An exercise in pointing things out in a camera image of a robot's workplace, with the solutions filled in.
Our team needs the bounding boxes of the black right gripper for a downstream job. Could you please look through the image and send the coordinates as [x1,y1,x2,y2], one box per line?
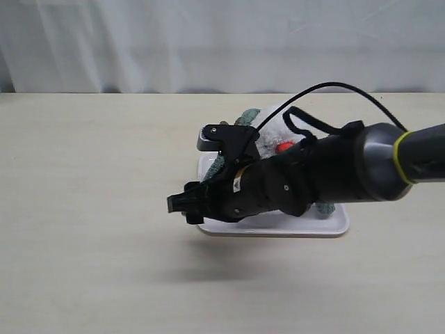
[167,144,315,224]

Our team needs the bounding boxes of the green fleece scarf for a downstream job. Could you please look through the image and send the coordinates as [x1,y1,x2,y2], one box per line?
[202,121,336,219]

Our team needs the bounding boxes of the white plastic tray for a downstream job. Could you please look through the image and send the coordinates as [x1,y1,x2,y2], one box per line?
[195,154,350,239]

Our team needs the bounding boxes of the white plush snowman toy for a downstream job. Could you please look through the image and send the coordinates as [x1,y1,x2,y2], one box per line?
[232,104,305,159]

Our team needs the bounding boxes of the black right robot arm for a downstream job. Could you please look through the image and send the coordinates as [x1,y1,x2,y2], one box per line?
[167,122,444,225]

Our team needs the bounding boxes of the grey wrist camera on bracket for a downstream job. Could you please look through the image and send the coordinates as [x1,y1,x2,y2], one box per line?
[197,124,260,163]

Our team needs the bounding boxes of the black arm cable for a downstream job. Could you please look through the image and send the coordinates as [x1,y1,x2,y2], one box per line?
[243,81,411,154]

